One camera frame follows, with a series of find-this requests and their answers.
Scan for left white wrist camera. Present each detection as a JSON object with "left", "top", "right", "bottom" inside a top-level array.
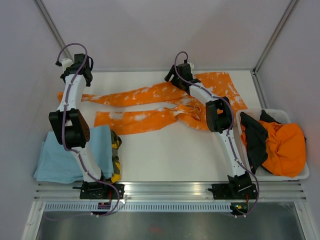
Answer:
[{"left": 60, "top": 58, "right": 74, "bottom": 72}]

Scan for camouflage yellow folded trousers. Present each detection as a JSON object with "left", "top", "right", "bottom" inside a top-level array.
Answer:
[{"left": 110, "top": 130, "right": 122, "bottom": 183}]

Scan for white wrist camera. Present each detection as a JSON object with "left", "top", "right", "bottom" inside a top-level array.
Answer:
[
  {"left": 187, "top": 61, "right": 195, "bottom": 70},
  {"left": 60, "top": 58, "right": 74, "bottom": 72}
]

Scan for aluminium frame post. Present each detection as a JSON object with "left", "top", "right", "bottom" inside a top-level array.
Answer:
[
  {"left": 252, "top": 0, "right": 300, "bottom": 75},
  {"left": 33, "top": 0, "right": 66, "bottom": 50}
]

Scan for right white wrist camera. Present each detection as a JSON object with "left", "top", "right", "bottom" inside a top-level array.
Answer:
[{"left": 187, "top": 61, "right": 195, "bottom": 70}]

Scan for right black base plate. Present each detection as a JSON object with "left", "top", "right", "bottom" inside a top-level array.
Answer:
[{"left": 207, "top": 183, "right": 258, "bottom": 200}]

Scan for orange white tie-dye trousers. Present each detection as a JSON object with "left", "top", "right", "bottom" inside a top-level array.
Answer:
[{"left": 56, "top": 71, "right": 249, "bottom": 136}]

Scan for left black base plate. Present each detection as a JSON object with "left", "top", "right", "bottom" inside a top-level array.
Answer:
[{"left": 72, "top": 181, "right": 118, "bottom": 200}]

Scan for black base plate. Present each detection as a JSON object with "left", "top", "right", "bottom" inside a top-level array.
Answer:
[
  {"left": 207, "top": 183, "right": 258, "bottom": 200},
  {"left": 72, "top": 181, "right": 118, "bottom": 200}
]

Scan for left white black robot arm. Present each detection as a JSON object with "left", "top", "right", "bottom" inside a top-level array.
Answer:
[{"left": 48, "top": 53, "right": 112, "bottom": 200}]

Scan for white slotted cable duct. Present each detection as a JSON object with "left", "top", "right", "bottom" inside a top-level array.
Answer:
[{"left": 44, "top": 201, "right": 232, "bottom": 213}]

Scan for left aluminium frame post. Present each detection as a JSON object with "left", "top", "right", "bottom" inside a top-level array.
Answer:
[{"left": 33, "top": 0, "right": 66, "bottom": 50}]

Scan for plain orange garment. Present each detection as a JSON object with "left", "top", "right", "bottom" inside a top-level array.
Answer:
[{"left": 239, "top": 119, "right": 308, "bottom": 178}]

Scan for aluminium mounting rail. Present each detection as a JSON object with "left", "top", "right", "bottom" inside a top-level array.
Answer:
[{"left": 33, "top": 181, "right": 307, "bottom": 202}]

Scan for light blue folded trousers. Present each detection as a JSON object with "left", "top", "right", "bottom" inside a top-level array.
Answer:
[{"left": 33, "top": 125, "right": 114, "bottom": 184}]

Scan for black garment in basket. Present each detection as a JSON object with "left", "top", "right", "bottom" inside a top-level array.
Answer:
[{"left": 239, "top": 109, "right": 308, "bottom": 176}]

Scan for white plastic laundry basket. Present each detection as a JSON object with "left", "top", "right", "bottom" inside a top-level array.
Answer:
[{"left": 235, "top": 108, "right": 310, "bottom": 182}]

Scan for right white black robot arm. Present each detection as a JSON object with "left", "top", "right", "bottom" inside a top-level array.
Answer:
[{"left": 164, "top": 60, "right": 259, "bottom": 200}]

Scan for right aluminium frame post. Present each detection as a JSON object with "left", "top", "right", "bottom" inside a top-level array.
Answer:
[{"left": 252, "top": 0, "right": 300, "bottom": 75}]

